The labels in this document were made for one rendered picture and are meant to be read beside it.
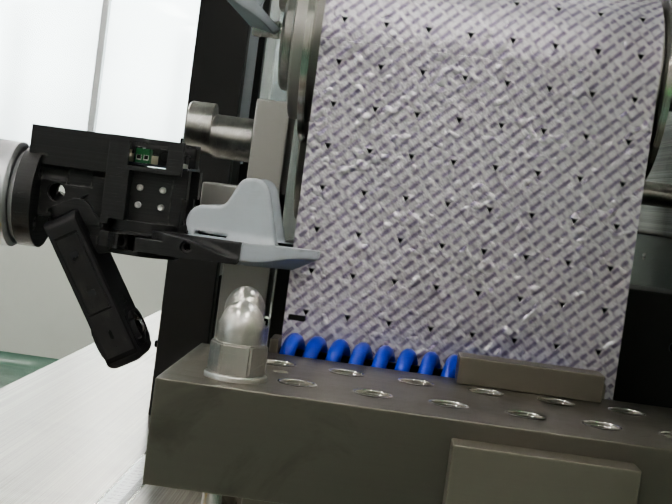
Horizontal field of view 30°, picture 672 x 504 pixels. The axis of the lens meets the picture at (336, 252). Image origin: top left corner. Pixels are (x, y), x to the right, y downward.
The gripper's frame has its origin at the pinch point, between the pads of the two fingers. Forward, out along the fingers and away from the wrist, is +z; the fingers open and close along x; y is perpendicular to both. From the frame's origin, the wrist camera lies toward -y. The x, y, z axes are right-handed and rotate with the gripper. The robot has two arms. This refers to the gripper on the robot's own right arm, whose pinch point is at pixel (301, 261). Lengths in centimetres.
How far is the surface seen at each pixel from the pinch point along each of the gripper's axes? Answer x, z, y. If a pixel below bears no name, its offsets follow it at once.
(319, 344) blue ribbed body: -3.4, 2.2, -5.2
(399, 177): -0.5, 6.1, 6.8
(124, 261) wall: 556, -129, -49
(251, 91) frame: 46.3, -10.8, 14.4
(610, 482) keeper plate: -22.2, 19.1, -7.9
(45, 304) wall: 556, -168, -76
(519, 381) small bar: -6.6, 15.5, -5.4
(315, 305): -0.5, 1.4, -2.9
